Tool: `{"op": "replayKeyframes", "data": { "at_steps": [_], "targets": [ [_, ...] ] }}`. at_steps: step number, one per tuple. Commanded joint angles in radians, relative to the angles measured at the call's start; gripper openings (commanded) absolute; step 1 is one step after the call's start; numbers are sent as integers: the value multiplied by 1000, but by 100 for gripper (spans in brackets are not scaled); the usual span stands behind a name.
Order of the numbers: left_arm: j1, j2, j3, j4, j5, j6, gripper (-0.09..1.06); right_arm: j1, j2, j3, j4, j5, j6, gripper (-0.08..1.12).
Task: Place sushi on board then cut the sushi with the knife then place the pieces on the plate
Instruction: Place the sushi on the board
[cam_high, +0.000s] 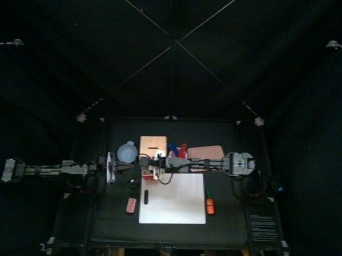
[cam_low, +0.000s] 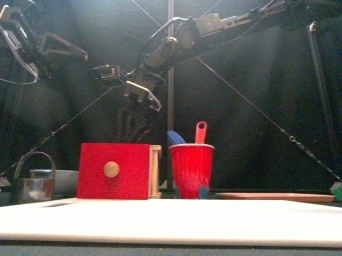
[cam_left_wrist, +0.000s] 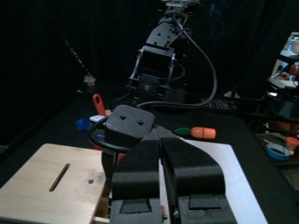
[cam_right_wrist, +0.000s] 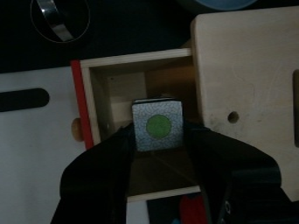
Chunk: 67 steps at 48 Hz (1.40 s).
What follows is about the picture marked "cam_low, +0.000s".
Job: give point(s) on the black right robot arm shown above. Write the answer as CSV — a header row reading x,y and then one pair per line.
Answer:
x,y
267,15

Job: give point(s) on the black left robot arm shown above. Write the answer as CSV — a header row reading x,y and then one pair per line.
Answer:
x,y
11,10

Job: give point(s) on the white cutting board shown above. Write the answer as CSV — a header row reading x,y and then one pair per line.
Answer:
x,y
178,221

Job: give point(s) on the flat wooden plate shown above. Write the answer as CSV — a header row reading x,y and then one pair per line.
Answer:
x,y
275,197

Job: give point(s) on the blue plastic utensil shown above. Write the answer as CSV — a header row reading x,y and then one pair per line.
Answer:
x,y
175,138

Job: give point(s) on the red plastic utensil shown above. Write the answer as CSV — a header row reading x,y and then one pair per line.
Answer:
x,y
200,133

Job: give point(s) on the wooden box with red front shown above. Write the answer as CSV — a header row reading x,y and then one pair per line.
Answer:
x,y
128,181

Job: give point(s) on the red plastic cup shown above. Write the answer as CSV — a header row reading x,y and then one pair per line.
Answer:
x,y
191,170

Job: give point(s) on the small green object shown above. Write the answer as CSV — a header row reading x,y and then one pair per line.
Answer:
x,y
337,192

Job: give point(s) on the vertical metal frame pole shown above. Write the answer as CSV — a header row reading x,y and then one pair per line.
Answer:
x,y
170,116

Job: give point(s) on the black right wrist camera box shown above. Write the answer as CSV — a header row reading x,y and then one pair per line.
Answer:
x,y
107,75

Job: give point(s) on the black metal frame post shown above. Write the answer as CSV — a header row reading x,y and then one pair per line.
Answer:
x,y
318,83

